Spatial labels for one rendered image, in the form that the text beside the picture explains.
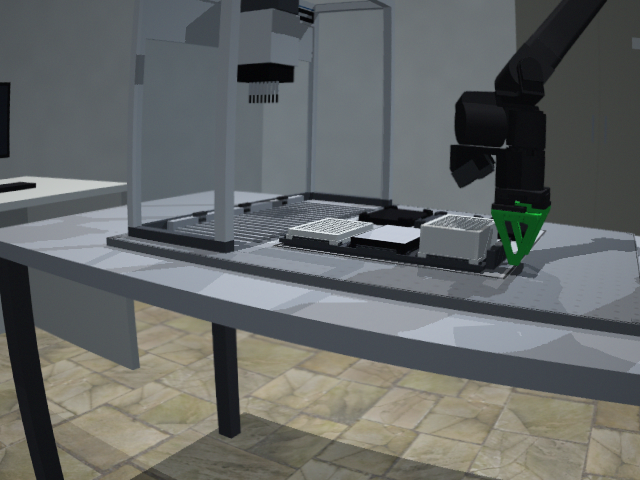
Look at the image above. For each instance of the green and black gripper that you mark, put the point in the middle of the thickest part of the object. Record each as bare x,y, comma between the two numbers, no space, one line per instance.
532,186

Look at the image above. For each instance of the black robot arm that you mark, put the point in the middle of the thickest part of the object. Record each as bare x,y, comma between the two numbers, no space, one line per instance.
481,119

